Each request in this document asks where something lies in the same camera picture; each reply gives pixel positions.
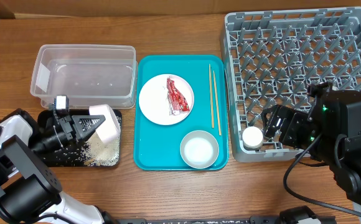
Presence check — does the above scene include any black base bar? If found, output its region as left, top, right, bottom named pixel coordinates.
left=118, top=205, right=337, bottom=224

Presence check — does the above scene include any right wooden chopstick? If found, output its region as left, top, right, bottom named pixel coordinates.
left=212, top=71, right=222, bottom=136

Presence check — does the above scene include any clear plastic bin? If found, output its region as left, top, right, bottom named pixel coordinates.
left=30, top=44, right=138, bottom=109

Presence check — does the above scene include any cream paper cup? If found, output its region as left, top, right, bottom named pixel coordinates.
left=241, top=126, right=263, bottom=151

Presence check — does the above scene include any grey-white bowl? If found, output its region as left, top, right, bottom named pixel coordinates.
left=180, top=130, right=219, bottom=169

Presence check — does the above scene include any pink bowl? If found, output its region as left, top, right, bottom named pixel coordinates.
left=88, top=105, right=121, bottom=144

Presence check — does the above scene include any wooden chopstick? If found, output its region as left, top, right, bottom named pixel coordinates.
left=212, top=71, right=222, bottom=136
left=209, top=64, right=215, bottom=128

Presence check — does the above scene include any teal plastic tray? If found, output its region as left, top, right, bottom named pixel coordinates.
left=134, top=55, right=229, bottom=170

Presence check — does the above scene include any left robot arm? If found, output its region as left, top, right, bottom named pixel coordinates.
left=0, top=109, right=115, bottom=223

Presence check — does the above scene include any white round plate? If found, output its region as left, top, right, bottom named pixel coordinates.
left=138, top=74, right=194, bottom=125

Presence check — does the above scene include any black tray with rice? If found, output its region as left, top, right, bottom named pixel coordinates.
left=37, top=108, right=123, bottom=168

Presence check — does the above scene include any grey dish rack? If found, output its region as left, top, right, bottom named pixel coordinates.
left=221, top=7, right=361, bottom=162

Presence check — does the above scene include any left wooden chopstick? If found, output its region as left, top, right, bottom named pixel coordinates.
left=209, top=64, right=215, bottom=128

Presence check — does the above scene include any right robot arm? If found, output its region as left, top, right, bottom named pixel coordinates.
left=261, top=82, right=361, bottom=206

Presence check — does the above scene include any red snack wrapper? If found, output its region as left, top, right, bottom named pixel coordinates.
left=166, top=77, right=190, bottom=115

